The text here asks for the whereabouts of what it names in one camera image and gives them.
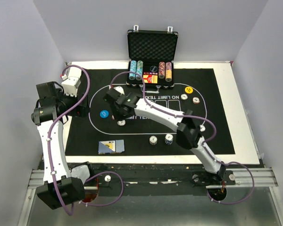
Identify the blue round blind button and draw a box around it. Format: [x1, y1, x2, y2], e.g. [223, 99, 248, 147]
[100, 110, 109, 118]

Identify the grey white chip stack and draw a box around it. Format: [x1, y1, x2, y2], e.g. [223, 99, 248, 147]
[149, 136, 158, 145]

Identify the yellow round blind button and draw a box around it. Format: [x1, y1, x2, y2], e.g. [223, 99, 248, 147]
[184, 86, 193, 94]

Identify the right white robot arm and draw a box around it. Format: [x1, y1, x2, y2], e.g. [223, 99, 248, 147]
[103, 86, 226, 185]

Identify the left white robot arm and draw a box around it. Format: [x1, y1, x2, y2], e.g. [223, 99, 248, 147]
[31, 77, 95, 210]

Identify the black poker table mat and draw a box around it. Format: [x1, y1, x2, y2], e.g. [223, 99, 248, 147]
[66, 69, 235, 156]

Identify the red card deck in case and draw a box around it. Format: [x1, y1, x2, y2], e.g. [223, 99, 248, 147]
[143, 72, 158, 84]

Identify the light blue chip row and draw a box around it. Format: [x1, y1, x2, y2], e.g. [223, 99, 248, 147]
[128, 60, 137, 80]

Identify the teal grey chip row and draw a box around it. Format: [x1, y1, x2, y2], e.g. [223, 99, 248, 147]
[136, 60, 143, 81]

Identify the red purple chip row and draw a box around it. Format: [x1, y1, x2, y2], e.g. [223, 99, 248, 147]
[158, 62, 166, 79]

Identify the blue white chip stack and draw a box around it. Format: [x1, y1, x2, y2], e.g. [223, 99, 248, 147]
[165, 134, 174, 145]

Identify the black aluminium chip case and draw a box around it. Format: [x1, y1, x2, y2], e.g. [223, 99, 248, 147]
[126, 25, 179, 89]

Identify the orange chip row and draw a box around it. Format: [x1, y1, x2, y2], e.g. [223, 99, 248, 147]
[165, 62, 173, 82]

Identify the white table board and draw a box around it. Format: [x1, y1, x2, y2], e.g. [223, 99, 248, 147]
[66, 61, 260, 165]

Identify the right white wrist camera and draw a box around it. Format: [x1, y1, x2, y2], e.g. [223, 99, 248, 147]
[114, 86, 125, 95]

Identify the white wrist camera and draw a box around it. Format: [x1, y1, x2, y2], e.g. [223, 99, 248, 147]
[114, 86, 125, 95]
[60, 68, 81, 97]

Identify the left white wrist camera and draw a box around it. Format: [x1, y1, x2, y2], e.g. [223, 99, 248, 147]
[60, 68, 81, 97]

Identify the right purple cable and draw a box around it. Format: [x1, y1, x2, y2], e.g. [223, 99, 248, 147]
[110, 70, 255, 205]

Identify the purple cable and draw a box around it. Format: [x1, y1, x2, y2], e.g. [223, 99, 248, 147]
[110, 70, 255, 205]
[48, 65, 125, 217]

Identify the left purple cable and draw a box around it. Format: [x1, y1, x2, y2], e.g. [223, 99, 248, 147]
[48, 65, 125, 217]

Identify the aluminium mounting rail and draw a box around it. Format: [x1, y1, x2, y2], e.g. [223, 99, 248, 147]
[28, 168, 278, 189]

